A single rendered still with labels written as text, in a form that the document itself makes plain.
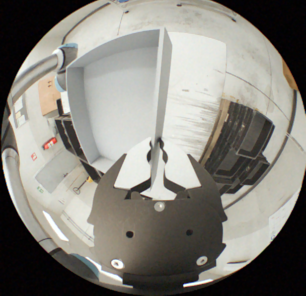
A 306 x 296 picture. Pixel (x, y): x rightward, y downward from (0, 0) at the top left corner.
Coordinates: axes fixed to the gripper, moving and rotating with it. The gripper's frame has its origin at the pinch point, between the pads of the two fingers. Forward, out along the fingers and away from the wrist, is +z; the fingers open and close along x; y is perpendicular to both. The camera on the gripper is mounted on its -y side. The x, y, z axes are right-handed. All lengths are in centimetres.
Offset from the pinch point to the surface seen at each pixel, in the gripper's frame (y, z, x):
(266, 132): 6, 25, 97
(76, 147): 32, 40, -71
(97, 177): 81, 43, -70
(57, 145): 106, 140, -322
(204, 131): 12.8, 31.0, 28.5
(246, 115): 0, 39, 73
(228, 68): -49, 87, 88
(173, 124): 12.0, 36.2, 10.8
